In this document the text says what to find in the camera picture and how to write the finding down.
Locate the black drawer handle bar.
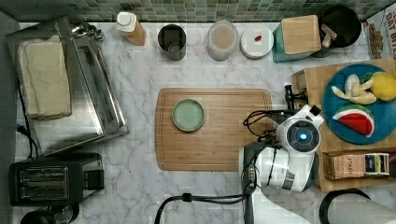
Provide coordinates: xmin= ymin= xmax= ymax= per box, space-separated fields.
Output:
xmin=285 ymin=85 xmax=308 ymax=110

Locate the wooden drawer unit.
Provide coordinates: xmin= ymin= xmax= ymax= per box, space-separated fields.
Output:
xmin=292 ymin=58 xmax=395 ymax=192

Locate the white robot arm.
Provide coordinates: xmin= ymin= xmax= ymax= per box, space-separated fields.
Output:
xmin=238 ymin=105 xmax=323 ymax=224

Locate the green ceramic plate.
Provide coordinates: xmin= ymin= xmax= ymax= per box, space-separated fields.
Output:
xmin=172 ymin=99 xmax=205 ymax=132

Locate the wooden cutting board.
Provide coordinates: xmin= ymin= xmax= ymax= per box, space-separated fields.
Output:
xmin=155 ymin=88 xmax=274 ymax=172

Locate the clear plastic jar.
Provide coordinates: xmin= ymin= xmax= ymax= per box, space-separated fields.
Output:
xmin=207 ymin=21 xmax=238 ymax=62

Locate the grey metal cup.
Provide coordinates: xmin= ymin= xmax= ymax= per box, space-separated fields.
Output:
xmin=157 ymin=24 xmax=187 ymax=61

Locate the white round lidded container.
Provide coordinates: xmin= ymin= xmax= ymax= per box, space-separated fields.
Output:
xmin=240 ymin=26 xmax=274 ymax=60

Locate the white capped wooden bottle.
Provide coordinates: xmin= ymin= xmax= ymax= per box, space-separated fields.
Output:
xmin=116 ymin=11 xmax=147 ymax=46

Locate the teal canister wooden lid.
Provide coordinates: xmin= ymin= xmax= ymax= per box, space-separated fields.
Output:
xmin=273 ymin=15 xmax=321 ymax=63

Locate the stainless toaster oven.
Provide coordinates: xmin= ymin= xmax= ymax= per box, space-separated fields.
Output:
xmin=7 ymin=16 xmax=128 ymax=155

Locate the stash tea box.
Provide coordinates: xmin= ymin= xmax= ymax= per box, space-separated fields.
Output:
xmin=323 ymin=153 xmax=389 ymax=179

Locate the folded beige towel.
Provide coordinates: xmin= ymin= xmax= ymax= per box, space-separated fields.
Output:
xmin=18 ymin=35 xmax=72 ymax=120

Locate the toy peeled banana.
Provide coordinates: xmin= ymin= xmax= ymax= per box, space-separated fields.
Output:
xmin=332 ymin=74 xmax=377 ymax=105

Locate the black two-slot toaster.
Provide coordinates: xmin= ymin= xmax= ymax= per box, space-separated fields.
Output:
xmin=8 ymin=153 xmax=105 ymax=206

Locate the toy watermelon slice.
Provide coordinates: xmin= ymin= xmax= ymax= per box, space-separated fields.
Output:
xmin=332 ymin=105 xmax=375 ymax=137

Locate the paper towel roll holder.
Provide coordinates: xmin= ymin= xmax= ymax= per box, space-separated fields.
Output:
xmin=318 ymin=188 xmax=396 ymax=224

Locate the black kettle top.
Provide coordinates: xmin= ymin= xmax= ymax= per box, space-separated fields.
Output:
xmin=20 ymin=203 xmax=79 ymax=224

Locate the black utensil holder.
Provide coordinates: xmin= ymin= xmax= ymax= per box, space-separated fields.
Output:
xmin=313 ymin=5 xmax=361 ymax=58

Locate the blue round plate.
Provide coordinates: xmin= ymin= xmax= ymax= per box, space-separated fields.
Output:
xmin=322 ymin=63 xmax=396 ymax=145

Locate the toy yellow lemon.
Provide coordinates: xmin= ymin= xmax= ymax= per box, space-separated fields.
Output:
xmin=370 ymin=72 xmax=396 ymax=101

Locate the oat cereal box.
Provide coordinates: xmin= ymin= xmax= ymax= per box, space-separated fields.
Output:
xmin=363 ymin=4 xmax=396 ymax=60

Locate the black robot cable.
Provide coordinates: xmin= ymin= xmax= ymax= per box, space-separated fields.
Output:
xmin=153 ymin=108 xmax=297 ymax=224

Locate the black power cord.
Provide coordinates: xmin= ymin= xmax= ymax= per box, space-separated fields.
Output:
xmin=15 ymin=88 xmax=40 ymax=159

